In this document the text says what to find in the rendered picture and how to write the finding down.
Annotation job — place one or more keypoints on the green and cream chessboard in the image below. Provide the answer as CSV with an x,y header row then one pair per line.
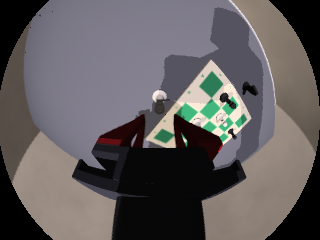
x,y
201,99

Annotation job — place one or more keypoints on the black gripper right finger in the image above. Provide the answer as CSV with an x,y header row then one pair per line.
x,y
196,136

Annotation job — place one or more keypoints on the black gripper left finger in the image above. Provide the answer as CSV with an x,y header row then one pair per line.
x,y
124,134

